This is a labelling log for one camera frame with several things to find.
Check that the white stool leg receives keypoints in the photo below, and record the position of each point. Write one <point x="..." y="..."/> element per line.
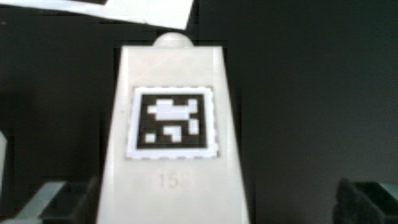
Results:
<point x="174" y="181"/>

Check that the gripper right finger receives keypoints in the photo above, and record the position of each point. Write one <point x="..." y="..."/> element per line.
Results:
<point x="367" y="203"/>

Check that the white marker sheet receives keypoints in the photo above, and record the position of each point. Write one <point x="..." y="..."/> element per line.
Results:
<point x="156" y="12"/>

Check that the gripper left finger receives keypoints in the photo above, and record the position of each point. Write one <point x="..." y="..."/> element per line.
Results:
<point x="63" y="204"/>

